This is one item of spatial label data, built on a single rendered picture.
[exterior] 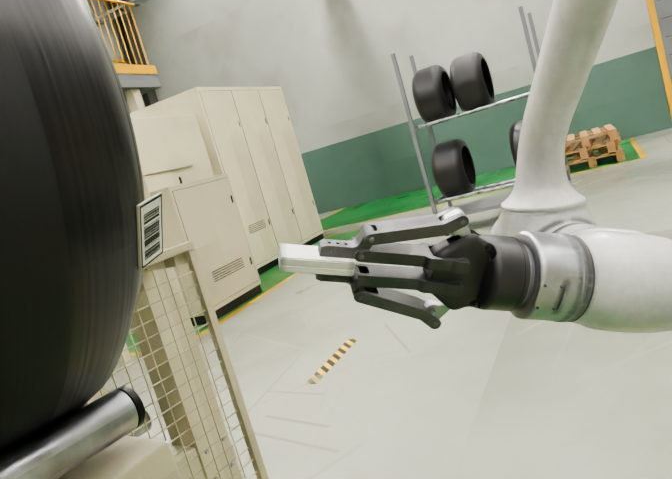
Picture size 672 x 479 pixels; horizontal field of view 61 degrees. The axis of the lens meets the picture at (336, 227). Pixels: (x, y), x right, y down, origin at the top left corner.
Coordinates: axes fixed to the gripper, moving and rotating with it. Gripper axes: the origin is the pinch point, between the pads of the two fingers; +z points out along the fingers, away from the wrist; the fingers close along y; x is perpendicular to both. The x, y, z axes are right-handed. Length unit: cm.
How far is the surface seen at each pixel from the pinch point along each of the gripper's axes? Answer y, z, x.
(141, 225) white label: -3.1, 15.5, -2.1
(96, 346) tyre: 6.6, 18.4, -5.9
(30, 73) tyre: -15.4, 22.5, -5.1
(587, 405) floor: 101, -121, 97
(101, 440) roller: 17.8, 18.3, -5.2
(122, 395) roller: 16.0, 17.2, -1.1
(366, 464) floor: 134, -47, 100
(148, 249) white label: -0.5, 15.1, -1.3
